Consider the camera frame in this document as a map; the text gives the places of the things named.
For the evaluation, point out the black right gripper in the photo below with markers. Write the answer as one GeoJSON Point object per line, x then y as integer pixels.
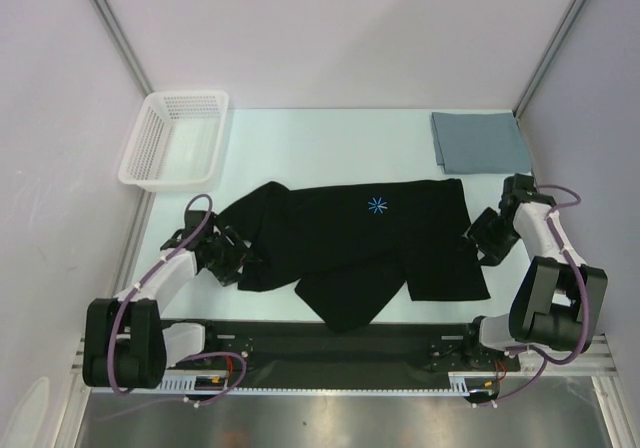
{"type": "Point", "coordinates": [488, 238]}

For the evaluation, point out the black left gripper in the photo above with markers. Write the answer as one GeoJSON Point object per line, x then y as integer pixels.
{"type": "Point", "coordinates": [229, 274]}

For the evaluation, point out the black t shirt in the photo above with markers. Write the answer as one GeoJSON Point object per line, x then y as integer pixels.
{"type": "Point", "coordinates": [349, 249]}

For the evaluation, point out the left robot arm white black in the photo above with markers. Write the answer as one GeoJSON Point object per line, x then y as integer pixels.
{"type": "Point", "coordinates": [126, 344]}

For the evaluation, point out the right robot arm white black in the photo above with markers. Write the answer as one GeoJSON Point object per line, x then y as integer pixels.
{"type": "Point", "coordinates": [556, 308]}

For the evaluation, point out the folded grey-blue t shirt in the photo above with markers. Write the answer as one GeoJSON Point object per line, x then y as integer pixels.
{"type": "Point", "coordinates": [468, 144]}

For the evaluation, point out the white plastic basket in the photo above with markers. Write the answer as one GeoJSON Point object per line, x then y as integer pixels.
{"type": "Point", "coordinates": [177, 141]}

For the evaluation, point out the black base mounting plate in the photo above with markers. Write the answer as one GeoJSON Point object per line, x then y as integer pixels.
{"type": "Point", "coordinates": [380, 338]}

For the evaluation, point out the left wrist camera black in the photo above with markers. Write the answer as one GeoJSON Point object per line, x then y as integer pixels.
{"type": "Point", "coordinates": [198, 227]}

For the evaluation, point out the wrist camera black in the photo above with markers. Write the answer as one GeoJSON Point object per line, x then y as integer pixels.
{"type": "Point", "coordinates": [198, 227]}
{"type": "Point", "coordinates": [517, 189]}

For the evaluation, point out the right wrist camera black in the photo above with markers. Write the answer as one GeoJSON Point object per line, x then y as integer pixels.
{"type": "Point", "coordinates": [517, 189]}

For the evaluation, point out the white slotted cable duct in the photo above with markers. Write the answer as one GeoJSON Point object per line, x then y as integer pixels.
{"type": "Point", "coordinates": [212, 385]}

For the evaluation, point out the aluminium frame rail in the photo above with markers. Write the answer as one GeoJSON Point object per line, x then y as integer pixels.
{"type": "Point", "coordinates": [445, 354]}

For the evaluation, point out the right aluminium corner post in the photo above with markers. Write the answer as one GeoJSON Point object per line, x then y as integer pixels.
{"type": "Point", "coordinates": [552, 49]}

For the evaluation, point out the aluminium corner post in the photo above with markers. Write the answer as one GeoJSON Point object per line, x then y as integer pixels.
{"type": "Point", "coordinates": [116, 33]}
{"type": "Point", "coordinates": [552, 49]}

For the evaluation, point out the left aluminium corner post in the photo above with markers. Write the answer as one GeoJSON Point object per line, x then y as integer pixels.
{"type": "Point", "coordinates": [116, 33]}

